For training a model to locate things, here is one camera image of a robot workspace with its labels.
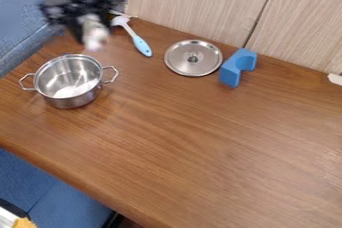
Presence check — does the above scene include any light wooden board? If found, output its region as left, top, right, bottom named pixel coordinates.
left=244, top=0, right=342, bottom=75
left=121, top=0, right=285, bottom=48

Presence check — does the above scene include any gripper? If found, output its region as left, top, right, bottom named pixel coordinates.
left=38, top=0, right=129, bottom=53

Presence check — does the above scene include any silver pot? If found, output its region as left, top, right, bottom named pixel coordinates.
left=17, top=53, right=121, bottom=110

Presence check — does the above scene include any white plastic piece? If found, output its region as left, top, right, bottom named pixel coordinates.
left=327, top=72, right=342, bottom=87

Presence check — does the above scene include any silver lid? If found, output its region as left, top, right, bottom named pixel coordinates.
left=162, top=39, right=225, bottom=78

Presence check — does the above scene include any white brush with blue handle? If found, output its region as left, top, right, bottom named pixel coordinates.
left=108, top=14, right=154, bottom=58

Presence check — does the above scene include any blue block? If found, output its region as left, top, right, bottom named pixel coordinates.
left=217, top=47, right=260, bottom=89

